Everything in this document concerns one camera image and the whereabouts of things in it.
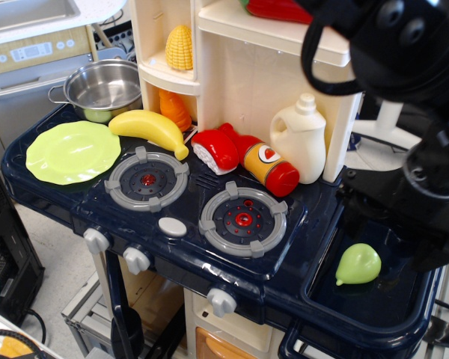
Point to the stainless steel pot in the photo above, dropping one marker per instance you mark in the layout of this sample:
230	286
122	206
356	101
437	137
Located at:
101	90

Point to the red toy chili pepper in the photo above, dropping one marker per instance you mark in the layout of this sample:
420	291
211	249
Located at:
283	10

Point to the left grey stove burner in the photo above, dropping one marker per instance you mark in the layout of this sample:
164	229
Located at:
147	181

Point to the orange toy carrot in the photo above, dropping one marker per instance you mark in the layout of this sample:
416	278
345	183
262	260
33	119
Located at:
172	107

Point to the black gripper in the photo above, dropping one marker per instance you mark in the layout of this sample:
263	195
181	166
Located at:
412	200

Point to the grey stove burner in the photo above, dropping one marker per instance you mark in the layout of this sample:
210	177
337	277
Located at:
147	181
243	222

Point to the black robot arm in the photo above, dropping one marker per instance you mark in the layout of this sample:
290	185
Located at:
399	53

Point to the red white toy sushi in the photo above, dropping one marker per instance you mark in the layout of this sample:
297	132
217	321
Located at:
216	150

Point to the light green plastic plate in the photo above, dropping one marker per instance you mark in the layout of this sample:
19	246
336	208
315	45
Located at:
72	153

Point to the left grey stove knob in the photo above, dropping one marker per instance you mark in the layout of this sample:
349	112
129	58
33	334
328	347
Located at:
95	241

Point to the grey dishwasher toy appliance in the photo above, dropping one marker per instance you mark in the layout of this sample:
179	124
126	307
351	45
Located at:
41	43

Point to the yellow toy banana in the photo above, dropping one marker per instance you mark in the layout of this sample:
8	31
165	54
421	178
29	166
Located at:
152	127

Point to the cream toy kitchen shelf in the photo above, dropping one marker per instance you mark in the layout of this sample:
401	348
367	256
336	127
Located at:
245	68

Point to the grey oval button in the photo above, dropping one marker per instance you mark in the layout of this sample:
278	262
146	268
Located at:
172	227

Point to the white toy detergent jug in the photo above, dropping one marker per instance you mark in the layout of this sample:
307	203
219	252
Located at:
298	134

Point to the yellow toy corn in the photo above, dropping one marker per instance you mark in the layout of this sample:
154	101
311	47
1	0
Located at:
179	49

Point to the dark blue toy kitchen counter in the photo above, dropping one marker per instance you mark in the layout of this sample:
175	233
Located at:
319	264

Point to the white stand frame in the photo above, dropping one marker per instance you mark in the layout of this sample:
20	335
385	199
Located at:
384	129

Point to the dark blue hanging ladle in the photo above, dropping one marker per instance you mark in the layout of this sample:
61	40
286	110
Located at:
127	334

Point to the black computer case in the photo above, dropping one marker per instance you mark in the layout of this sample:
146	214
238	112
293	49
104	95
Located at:
21	272

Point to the green toy pear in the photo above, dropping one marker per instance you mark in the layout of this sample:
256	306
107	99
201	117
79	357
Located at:
359	264

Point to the right grey stove knob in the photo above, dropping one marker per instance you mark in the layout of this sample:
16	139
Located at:
222	302

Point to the middle grey stove knob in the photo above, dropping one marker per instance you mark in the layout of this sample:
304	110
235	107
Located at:
136	260

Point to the grey stove knob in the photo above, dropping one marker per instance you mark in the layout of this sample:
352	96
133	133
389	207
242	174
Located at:
222	302
95	241
136	260

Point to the red toy ketchup bottle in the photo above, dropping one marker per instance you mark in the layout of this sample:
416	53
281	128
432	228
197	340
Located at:
263	162

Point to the right grey stove burner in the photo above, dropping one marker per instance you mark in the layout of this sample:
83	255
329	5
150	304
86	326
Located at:
243	222

